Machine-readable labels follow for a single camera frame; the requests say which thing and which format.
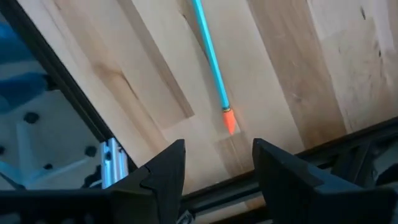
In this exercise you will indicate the teal pencil orange eraser tip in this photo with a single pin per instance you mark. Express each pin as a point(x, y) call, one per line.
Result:
point(214, 68)

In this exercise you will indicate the silver aluminium profile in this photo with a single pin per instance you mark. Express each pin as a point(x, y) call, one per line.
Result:
point(113, 165)

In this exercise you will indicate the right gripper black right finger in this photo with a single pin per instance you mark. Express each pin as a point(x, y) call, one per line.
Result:
point(289, 196)

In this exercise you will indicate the white bolted base plate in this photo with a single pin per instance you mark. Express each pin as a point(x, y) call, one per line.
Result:
point(56, 140)

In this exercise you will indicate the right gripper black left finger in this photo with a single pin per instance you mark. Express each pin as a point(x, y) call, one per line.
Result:
point(161, 193)

